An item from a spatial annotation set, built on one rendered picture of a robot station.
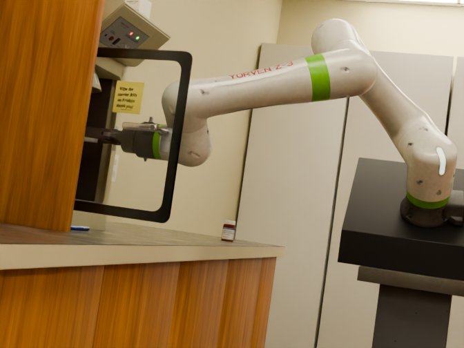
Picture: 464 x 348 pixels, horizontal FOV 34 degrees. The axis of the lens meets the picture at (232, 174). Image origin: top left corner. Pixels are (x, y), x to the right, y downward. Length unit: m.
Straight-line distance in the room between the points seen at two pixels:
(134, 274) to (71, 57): 0.53
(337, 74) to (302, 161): 3.02
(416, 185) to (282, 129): 2.80
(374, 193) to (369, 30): 3.17
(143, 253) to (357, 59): 0.70
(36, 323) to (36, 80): 0.69
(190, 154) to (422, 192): 0.69
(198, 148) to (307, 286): 3.03
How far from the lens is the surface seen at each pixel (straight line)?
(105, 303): 1.61
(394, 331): 2.24
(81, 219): 2.04
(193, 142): 1.88
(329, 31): 2.02
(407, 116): 2.23
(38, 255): 1.28
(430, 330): 2.23
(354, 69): 1.88
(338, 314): 4.82
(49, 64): 1.86
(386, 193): 2.37
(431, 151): 2.14
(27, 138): 1.85
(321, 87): 1.87
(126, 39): 2.03
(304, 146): 4.88
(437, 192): 2.20
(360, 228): 2.24
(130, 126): 1.74
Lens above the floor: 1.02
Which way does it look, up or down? 3 degrees up
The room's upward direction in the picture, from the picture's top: 8 degrees clockwise
